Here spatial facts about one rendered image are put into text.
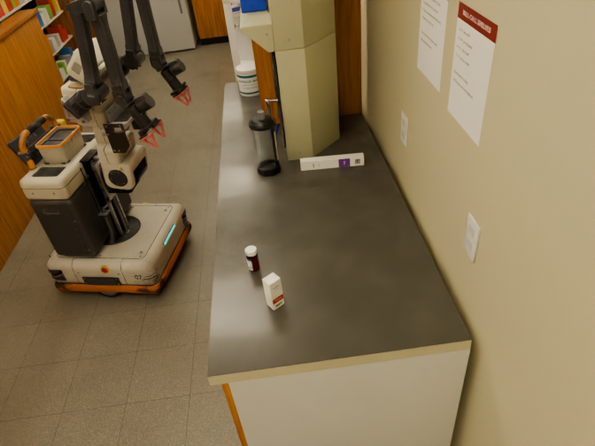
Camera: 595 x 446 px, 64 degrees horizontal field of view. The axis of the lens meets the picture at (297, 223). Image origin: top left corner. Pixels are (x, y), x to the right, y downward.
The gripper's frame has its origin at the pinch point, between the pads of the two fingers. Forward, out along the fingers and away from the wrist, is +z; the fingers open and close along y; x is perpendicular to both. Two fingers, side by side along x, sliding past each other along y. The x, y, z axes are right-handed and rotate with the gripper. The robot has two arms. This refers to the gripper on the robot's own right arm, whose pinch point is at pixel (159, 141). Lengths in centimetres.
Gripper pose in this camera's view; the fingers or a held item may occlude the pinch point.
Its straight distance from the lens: 232.2
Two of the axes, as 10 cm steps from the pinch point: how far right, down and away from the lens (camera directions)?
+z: 5.2, 7.1, 4.8
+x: -8.5, 3.3, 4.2
